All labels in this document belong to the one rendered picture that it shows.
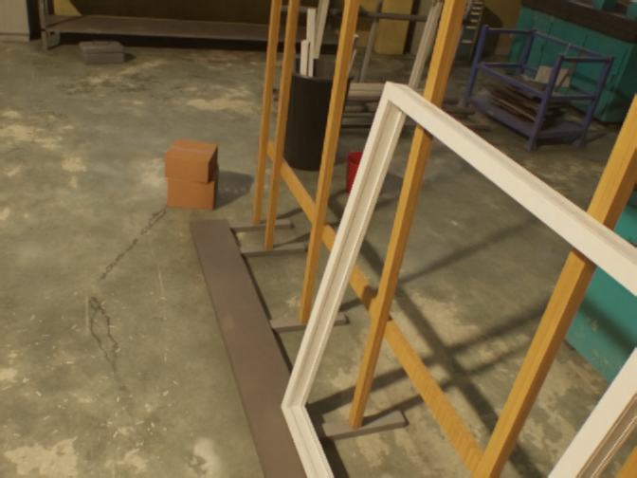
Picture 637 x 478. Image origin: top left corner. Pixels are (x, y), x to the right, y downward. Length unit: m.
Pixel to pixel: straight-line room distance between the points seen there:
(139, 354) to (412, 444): 1.31
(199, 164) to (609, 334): 2.56
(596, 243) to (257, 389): 1.78
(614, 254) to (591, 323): 2.12
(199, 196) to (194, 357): 1.45
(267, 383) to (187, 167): 1.75
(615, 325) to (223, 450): 1.93
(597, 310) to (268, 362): 1.66
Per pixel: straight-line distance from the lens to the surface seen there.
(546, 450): 2.89
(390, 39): 9.06
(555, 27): 8.53
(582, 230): 1.22
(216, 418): 2.59
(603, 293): 3.21
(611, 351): 3.23
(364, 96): 6.38
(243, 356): 2.79
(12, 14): 8.00
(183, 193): 3.99
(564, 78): 6.77
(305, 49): 4.37
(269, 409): 2.57
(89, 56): 7.12
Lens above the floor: 1.95
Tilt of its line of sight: 31 degrees down
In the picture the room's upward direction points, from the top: 8 degrees clockwise
